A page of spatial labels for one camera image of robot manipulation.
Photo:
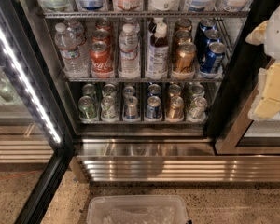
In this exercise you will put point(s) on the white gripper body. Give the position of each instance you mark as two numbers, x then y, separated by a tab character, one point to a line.
278	32

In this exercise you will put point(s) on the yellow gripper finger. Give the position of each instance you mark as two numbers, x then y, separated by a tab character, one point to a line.
256	37
269	104

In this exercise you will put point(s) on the red coke can front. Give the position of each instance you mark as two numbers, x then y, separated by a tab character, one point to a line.
101	65

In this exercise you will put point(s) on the red coke can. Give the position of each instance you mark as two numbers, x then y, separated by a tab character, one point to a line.
104	23
101	65
101	35

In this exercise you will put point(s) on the blue pepsi can middle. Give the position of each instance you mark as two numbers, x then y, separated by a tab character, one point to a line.
206	38

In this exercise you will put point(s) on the blue pepsi can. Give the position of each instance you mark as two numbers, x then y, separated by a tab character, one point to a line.
204	25
212	60
206	38

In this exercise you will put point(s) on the blue pepsi can rear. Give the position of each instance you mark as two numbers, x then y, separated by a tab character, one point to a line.
204	25

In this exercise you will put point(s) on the blue pepsi can front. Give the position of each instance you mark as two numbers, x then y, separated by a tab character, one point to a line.
212	60

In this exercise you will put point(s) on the gold can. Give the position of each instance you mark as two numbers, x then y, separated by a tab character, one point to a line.
180	37
183	24
183	66
175	109

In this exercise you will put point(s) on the gold can rear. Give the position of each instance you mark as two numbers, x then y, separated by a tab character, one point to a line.
183	24

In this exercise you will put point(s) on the gold can middle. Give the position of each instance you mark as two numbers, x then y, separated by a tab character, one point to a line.
180	37

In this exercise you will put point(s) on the green white can right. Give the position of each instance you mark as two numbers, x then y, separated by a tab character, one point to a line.
196	110

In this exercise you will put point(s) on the green white can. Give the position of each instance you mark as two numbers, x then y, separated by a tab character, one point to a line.
196	110
108	108

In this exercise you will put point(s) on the gold can lower front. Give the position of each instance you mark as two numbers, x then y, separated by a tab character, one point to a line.
175	109

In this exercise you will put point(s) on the silver blue can front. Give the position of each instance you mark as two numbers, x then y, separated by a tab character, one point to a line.
131	109

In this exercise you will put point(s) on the red coke can rear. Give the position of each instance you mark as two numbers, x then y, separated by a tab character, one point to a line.
104	23

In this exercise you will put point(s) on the red coke can middle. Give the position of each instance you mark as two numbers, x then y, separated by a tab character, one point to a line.
101	35

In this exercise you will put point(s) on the green white can front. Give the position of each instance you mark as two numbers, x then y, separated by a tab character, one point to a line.
108	108

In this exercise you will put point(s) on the green can front left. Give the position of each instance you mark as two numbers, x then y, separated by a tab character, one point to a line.
87	109

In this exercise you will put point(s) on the metal fridge base grille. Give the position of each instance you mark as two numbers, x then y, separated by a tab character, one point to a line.
176	169

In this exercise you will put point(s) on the glass fridge door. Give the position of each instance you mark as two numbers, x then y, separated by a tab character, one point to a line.
33	150

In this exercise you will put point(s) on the front iced tea bottle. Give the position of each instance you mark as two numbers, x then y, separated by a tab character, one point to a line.
157	53

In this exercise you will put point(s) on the centre front water bottle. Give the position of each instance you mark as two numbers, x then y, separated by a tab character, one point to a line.
129	52

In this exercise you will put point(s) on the water bottle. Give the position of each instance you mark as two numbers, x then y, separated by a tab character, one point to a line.
66	42
75	26
129	52

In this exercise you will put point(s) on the rear left water bottle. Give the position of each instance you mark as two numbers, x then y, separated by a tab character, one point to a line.
75	26

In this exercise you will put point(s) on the front left water bottle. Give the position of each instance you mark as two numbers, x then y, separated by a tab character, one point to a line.
66	42

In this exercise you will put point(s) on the clear plastic bin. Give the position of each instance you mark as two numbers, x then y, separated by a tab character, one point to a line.
137	209

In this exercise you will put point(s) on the top wire shelf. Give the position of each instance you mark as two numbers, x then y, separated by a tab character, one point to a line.
144	14

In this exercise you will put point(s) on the wire shelf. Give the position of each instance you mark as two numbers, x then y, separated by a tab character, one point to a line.
137	80
144	14

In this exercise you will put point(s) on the middle wire shelf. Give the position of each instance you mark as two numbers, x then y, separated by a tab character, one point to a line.
137	80

